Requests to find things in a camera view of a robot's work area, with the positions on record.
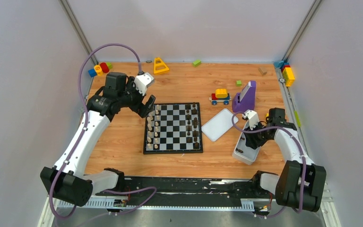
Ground black white chess board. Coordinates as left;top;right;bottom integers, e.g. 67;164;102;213
143;102;204;155

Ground brown chess piece long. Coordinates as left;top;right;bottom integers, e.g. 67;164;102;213
192;117;198;128

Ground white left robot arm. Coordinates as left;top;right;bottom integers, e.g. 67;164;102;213
40;72;156;207

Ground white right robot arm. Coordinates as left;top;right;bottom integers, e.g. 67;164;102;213
242;108;327;212

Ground green lego brick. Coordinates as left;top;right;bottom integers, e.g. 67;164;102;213
106;62;113;69

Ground red cylinder block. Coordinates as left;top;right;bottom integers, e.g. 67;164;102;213
100;62;110;73

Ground yellow cylinder block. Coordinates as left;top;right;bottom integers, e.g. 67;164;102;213
94;65;104;76

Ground blue cube block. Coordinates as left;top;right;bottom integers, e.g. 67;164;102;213
88;69;97;78

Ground purple toy stand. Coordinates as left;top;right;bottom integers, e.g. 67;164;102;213
232;80;257;113

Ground yellow triangle toy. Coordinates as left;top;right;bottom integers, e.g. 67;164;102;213
153;57;170;75

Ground yellow lego brick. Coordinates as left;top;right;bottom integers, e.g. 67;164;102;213
282;66;295;87

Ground white tin box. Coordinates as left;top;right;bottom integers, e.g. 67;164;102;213
232;132;261;165

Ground wooden brown block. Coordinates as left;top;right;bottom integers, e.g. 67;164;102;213
258;67;268;76

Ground small green cube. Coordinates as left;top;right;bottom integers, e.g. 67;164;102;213
235;80;242;87

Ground toy car blue wheels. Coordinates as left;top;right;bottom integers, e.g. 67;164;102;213
209;88;231;105

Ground green block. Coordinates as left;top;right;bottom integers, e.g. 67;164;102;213
192;59;202;67

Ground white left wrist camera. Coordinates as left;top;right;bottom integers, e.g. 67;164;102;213
134;72;155;96

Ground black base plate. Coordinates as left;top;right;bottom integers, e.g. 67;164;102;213
95;176;283;201

